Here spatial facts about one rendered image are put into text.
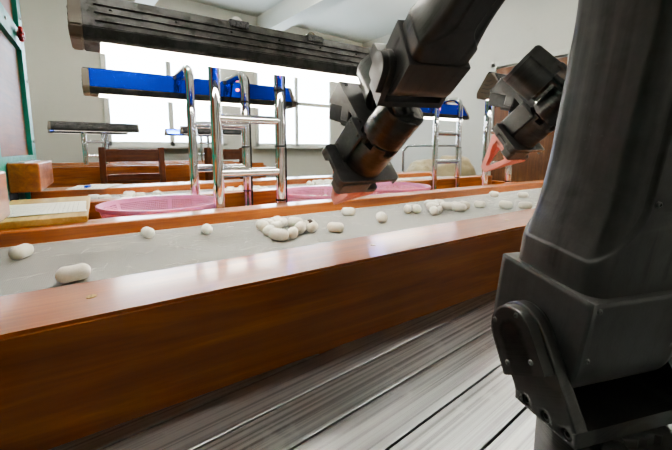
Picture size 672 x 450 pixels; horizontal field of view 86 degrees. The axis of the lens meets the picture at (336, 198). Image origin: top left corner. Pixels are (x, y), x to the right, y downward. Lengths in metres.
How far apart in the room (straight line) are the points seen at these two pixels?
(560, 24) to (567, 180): 5.49
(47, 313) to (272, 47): 0.52
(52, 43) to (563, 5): 6.17
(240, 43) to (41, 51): 5.07
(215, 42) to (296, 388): 0.52
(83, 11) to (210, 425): 0.54
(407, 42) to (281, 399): 0.35
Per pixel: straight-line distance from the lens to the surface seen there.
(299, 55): 0.72
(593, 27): 0.23
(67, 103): 5.60
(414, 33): 0.37
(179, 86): 1.22
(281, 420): 0.35
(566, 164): 0.23
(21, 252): 0.66
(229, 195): 1.12
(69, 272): 0.52
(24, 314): 0.38
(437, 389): 0.39
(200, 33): 0.67
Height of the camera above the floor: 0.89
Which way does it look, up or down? 8 degrees down
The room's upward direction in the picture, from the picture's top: straight up
